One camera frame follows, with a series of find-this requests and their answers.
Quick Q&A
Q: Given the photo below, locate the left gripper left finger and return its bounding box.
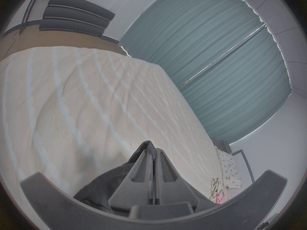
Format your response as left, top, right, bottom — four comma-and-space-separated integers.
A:
108, 149, 154, 211

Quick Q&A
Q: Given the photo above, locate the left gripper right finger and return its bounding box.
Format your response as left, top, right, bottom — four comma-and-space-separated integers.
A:
155, 148, 199, 208

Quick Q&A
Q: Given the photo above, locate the black T-shirt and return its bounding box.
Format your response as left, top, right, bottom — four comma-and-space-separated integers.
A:
73, 140, 216, 213

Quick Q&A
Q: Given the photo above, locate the pile of clothes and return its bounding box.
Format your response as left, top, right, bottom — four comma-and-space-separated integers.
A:
209, 177, 228, 204

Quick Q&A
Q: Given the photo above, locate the bed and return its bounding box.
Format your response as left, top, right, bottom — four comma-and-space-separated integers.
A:
0, 46, 255, 210

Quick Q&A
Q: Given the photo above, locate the white printed pillow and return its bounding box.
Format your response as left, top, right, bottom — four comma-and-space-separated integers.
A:
217, 148, 243, 189

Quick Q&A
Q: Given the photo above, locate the grey bedside table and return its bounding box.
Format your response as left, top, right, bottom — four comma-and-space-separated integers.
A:
211, 138, 232, 154

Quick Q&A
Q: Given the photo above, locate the black chest of drawers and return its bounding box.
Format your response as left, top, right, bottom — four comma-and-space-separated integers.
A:
39, 0, 116, 36

